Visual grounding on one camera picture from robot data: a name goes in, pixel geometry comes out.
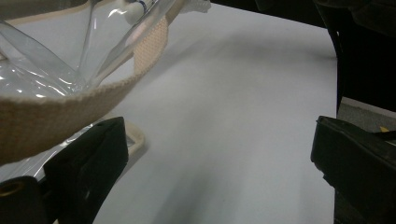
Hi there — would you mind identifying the clear plastic bag beige trim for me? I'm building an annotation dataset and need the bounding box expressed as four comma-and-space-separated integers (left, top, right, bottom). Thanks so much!
0, 0, 188, 185

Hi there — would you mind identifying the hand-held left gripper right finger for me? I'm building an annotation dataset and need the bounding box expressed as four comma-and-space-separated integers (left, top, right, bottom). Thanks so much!
310, 115, 396, 224

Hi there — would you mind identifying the black metal stand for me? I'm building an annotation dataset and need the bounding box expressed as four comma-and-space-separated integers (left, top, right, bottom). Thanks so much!
314, 0, 347, 113

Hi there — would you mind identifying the white feather shuttlecock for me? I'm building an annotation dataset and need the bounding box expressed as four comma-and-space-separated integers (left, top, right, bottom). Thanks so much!
180, 0, 213, 15
122, 0, 150, 26

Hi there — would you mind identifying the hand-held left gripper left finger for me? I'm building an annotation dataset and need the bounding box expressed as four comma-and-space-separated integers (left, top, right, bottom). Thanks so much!
43, 116, 129, 224

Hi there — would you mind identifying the white table sheet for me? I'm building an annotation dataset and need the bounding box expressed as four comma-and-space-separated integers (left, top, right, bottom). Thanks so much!
0, 3, 339, 224

